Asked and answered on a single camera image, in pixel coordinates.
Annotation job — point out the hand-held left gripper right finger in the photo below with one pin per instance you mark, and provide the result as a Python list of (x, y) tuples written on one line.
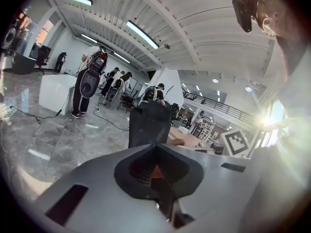
[(218, 190)]

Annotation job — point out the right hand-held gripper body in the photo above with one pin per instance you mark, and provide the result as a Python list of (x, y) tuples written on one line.
[(234, 142)]

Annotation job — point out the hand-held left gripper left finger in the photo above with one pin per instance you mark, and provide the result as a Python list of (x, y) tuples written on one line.
[(97, 203)]

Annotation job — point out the dark cloth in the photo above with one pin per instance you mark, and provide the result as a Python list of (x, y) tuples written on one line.
[(165, 195)]

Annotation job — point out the person's right forearm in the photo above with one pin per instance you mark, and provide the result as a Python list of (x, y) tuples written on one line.
[(279, 124)]

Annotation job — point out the black swivel chair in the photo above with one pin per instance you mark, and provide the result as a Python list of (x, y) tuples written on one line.
[(42, 57), (174, 110)]

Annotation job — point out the white metal rack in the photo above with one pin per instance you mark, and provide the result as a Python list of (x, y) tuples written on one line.
[(205, 130)]

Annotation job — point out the black balcony railing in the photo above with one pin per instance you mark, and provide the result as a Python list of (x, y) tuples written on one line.
[(218, 105)]

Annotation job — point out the wooden desk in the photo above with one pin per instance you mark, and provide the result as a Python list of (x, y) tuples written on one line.
[(182, 137)]

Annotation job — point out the person's white shirt torso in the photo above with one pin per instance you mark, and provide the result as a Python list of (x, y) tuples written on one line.
[(295, 93)]

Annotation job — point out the grey black backpack rig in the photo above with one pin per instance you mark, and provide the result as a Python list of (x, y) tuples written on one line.
[(93, 74), (113, 92)]

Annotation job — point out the ceiling smoke detector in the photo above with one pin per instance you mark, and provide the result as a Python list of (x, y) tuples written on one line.
[(167, 46)]

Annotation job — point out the white block counter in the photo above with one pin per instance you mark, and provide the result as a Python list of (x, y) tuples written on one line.
[(54, 92)]

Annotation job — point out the person's head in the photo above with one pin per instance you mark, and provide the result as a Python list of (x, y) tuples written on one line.
[(274, 11)]

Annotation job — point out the black reception desk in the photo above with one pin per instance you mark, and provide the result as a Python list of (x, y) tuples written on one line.
[(23, 63)]

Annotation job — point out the black head-worn camera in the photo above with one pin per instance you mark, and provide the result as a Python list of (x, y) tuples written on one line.
[(244, 8)]

